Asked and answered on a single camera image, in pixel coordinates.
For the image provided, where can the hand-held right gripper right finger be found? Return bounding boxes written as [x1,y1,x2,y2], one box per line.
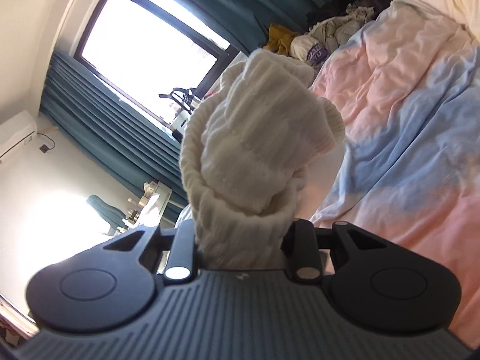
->
[280,218,391,282]

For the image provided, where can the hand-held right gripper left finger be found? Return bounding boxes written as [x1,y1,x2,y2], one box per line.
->
[100,218,199,283]

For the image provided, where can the cream sweatpants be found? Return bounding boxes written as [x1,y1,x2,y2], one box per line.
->
[179,48,346,271]

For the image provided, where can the grey white clothes pile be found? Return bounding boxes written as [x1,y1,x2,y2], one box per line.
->
[290,2,379,70]

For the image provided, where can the white dressing table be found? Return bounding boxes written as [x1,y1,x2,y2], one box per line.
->
[127,180,173,229]

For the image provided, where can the pastel tie-dye duvet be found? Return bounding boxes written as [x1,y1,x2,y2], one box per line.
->
[174,0,480,346]

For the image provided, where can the teal curtain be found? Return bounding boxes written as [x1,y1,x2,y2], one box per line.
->
[39,50,188,199]
[144,0,361,55]

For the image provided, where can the purple print cloth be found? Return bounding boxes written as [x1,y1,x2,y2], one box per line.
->
[305,44,331,63]

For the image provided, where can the white air conditioner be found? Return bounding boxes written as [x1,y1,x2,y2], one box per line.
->
[0,110,38,164]

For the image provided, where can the window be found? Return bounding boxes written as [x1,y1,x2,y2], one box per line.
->
[73,0,231,128]

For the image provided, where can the mustard garment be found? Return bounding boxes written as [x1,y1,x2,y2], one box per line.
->
[262,23,299,58]

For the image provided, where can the wall plug with cable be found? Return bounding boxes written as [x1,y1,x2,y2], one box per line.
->
[37,127,57,155]

